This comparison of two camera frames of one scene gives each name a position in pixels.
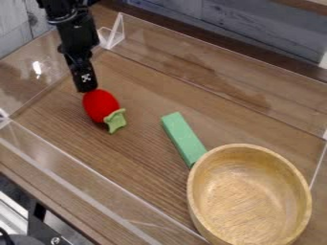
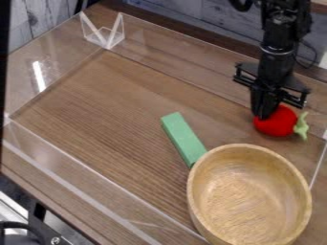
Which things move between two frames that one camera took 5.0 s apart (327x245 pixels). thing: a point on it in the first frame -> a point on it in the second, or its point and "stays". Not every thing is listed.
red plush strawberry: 103,108 -> 282,125
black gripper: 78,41 -> 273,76
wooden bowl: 250,195 stays
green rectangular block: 183,138 stays
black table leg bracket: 42,234 stays
